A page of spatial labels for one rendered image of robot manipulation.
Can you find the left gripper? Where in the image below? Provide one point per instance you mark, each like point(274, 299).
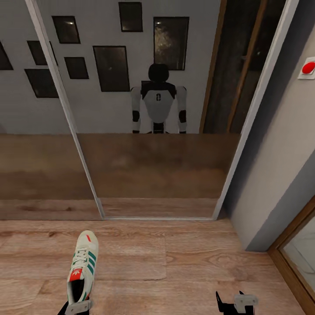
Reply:
point(63, 310)

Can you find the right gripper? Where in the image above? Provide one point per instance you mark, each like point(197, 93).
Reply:
point(229, 309)

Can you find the gym shoe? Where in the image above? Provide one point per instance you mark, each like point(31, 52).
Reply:
point(80, 282)

